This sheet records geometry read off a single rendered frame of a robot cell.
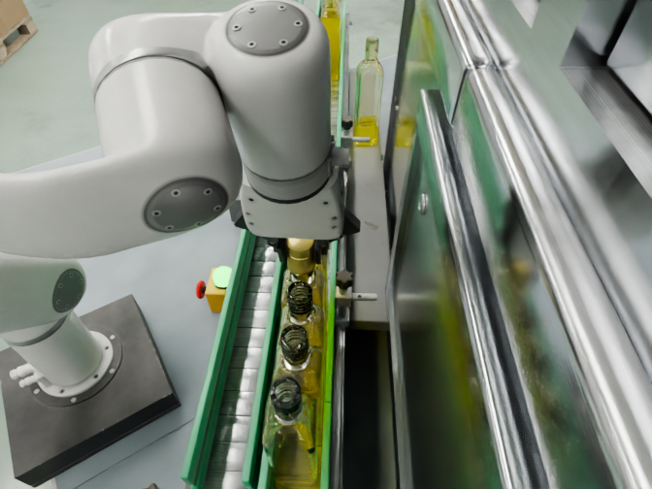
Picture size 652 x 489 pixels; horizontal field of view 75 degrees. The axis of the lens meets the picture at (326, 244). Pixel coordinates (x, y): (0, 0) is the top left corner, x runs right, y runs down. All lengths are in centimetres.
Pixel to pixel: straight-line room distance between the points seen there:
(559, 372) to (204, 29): 26
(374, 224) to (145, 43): 71
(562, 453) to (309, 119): 22
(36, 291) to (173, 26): 40
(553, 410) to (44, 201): 24
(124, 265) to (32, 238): 86
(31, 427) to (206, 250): 48
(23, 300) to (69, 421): 33
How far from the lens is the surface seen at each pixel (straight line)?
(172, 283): 103
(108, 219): 24
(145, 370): 86
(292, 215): 40
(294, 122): 28
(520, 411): 24
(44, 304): 62
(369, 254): 86
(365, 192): 99
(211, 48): 29
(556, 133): 24
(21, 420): 91
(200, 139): 23
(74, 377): 86
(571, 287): 19
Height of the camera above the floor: 153
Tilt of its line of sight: 48 degrees down
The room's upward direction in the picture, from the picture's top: straight up
